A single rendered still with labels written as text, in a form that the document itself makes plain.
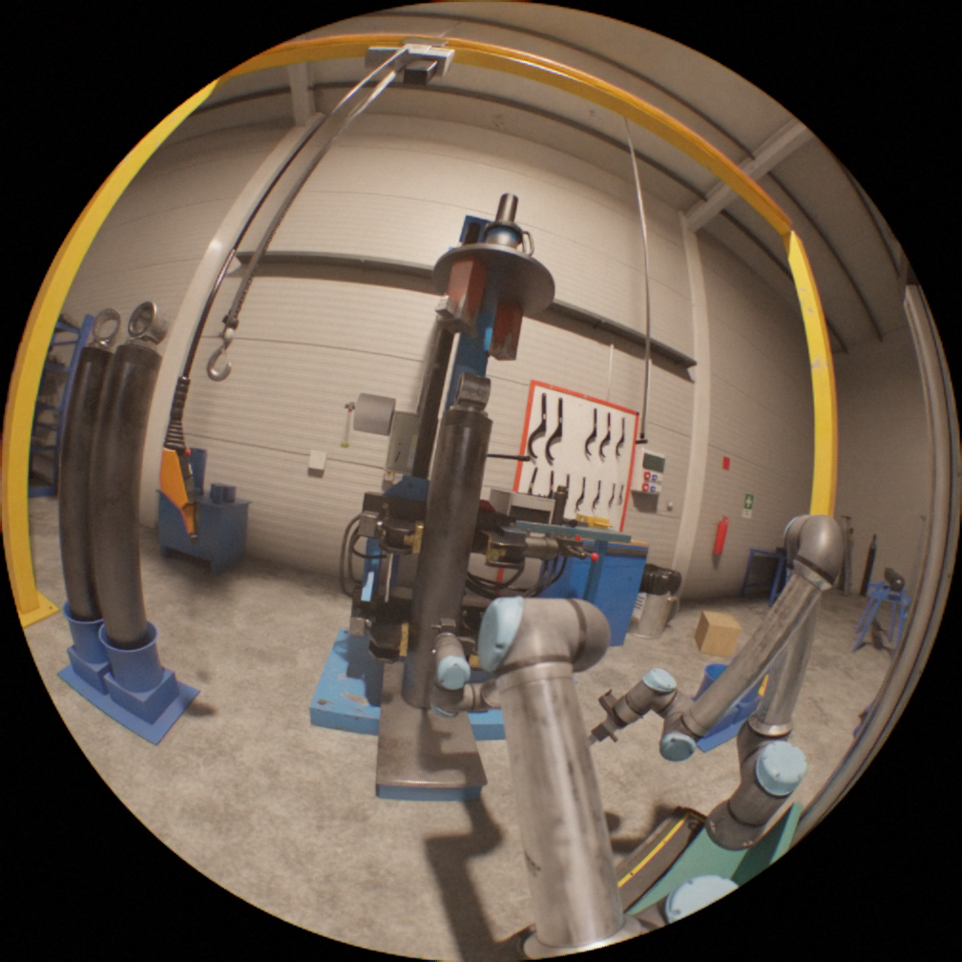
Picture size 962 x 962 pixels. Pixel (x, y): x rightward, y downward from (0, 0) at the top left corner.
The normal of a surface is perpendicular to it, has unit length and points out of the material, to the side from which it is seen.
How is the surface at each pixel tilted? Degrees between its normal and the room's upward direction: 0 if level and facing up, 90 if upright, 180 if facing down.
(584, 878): 41
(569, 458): 90
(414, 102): 173
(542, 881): 72
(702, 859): 0
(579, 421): 90
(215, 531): 90
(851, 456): 90
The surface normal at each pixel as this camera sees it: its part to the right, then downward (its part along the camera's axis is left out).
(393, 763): 0.17, -0.99
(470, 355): 0.21, 0.04
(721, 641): -0.47, -0.08
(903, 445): -0.96, -0.17
